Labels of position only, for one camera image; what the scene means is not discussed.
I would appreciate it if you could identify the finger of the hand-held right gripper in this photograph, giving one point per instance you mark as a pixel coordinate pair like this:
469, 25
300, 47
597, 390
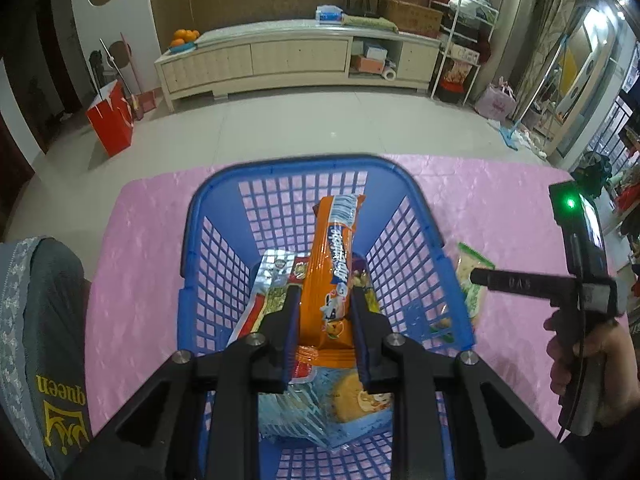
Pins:
520, 282

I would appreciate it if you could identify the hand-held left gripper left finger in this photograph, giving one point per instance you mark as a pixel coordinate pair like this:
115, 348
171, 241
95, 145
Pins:
289, 352

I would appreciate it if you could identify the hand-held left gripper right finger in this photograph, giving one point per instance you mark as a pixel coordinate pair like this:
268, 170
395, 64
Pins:
361, 357

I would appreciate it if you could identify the white green cracker packet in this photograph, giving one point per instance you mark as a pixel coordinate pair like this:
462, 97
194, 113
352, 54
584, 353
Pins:
475, 310

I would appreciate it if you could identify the orange biscuit packet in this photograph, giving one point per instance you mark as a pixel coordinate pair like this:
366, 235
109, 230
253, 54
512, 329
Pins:
332, 270

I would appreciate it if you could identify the blue plastic basket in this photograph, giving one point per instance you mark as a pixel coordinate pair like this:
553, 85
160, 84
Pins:
300, 170

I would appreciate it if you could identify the person's right hand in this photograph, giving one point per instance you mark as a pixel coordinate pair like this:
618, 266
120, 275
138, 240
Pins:
622, 375

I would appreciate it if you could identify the red edged snack packet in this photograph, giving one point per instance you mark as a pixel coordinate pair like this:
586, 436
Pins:
265, 300

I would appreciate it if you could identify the mop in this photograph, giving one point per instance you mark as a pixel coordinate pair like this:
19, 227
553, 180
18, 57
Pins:
510, 135

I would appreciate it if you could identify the pink bag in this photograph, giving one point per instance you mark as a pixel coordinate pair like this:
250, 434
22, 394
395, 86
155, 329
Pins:
495, 102

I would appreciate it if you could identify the pink quilted blanket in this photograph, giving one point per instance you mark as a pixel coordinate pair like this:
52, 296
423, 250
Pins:
145, 240

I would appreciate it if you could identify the arched standing mirror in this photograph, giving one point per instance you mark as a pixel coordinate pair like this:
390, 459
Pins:
585, 70

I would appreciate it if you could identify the printed gift box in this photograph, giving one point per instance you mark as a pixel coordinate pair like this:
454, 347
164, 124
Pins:
457, 72

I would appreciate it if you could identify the patterned curtain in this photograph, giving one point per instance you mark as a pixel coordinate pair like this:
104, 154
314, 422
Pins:
545, 25

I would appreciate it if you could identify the white paper roll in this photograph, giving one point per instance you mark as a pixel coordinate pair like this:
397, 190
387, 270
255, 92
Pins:
389, 75

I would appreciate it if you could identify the orange box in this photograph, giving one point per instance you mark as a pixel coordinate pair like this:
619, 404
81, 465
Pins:
366, 63

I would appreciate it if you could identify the brown cardboard box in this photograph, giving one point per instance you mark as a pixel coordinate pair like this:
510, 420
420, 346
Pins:
414, 17

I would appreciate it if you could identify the red dustpan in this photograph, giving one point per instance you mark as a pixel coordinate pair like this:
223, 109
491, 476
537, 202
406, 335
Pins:
146, 102

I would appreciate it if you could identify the red paper bag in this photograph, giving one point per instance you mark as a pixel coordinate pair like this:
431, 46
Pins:
112, 120

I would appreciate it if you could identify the long beige cabinet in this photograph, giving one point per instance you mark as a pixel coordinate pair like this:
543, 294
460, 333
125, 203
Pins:
295, 57

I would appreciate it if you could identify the green folded cloth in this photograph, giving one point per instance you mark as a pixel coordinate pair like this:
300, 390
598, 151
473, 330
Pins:
370, 22

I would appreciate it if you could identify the blue plate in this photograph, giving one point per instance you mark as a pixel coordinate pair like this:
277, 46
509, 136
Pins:
180, 48

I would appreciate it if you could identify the blue tissue box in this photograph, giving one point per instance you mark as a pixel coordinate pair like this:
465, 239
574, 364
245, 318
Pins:
329, 14

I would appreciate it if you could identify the pile of oranges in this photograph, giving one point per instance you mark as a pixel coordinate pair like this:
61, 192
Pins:
184, 36

